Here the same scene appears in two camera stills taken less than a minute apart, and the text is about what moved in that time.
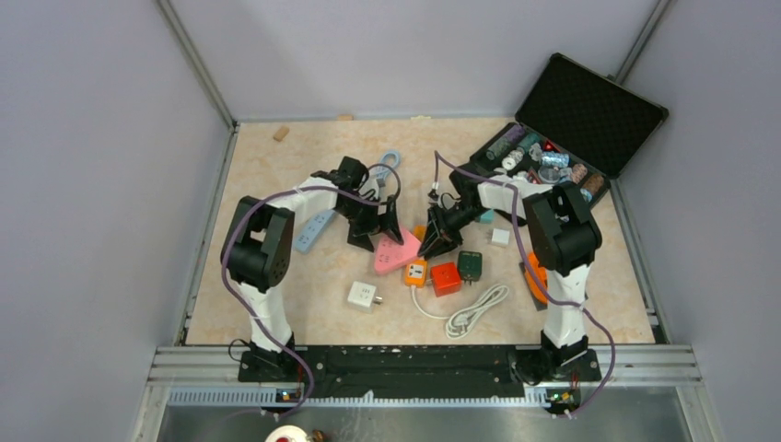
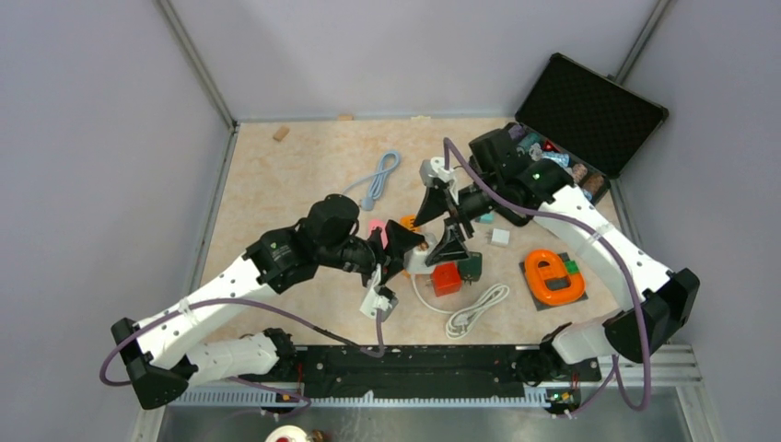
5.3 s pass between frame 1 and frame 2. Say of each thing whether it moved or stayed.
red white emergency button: stayed
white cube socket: moved
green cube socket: stayed
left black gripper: moved
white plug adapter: stayed
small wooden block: stayed
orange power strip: moved
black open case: stayed
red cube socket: stayed
